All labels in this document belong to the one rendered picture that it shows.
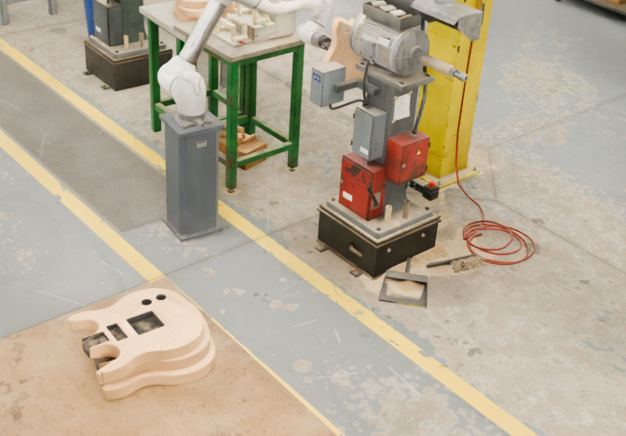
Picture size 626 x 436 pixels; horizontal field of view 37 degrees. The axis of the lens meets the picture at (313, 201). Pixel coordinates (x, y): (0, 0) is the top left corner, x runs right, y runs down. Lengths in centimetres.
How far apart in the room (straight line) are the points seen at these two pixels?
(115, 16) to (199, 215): 229
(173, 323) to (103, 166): 318
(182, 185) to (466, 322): 175
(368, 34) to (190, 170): 125
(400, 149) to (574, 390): 149
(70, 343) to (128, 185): 279
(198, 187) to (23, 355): 227
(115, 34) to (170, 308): 429
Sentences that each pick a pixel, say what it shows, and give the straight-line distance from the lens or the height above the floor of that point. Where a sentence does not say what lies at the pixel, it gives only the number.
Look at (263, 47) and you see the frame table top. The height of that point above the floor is 93.
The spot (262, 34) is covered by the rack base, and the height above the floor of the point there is 97.
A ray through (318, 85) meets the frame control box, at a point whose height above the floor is 104.
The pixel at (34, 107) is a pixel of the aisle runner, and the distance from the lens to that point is 720.
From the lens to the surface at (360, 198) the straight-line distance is 520.
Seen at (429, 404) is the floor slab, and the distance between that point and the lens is 458.
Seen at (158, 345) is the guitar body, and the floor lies 103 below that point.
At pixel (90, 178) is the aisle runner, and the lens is 622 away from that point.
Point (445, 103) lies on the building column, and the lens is 610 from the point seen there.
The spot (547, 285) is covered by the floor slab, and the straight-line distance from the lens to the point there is 551.
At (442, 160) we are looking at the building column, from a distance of 626.
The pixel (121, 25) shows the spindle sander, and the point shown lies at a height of 46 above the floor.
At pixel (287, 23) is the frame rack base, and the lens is 592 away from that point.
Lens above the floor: 306
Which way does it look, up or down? 31 degrees down
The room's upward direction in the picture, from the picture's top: 4 degrees clockwise
